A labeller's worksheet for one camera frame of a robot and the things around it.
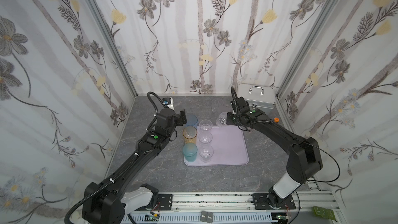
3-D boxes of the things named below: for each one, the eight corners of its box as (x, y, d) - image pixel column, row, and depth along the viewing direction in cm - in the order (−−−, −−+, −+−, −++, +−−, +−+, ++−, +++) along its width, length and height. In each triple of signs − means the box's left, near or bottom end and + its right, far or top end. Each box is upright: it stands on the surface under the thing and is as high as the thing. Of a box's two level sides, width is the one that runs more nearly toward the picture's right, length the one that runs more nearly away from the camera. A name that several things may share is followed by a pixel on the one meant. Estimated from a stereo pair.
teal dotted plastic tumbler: (183, 162, 88) (182, 155, 80) (184, 150, 93) (183, 142, 85) (196, 162, 88) (196, 155, 80) (197, 150, 93) (196, 142, 85)
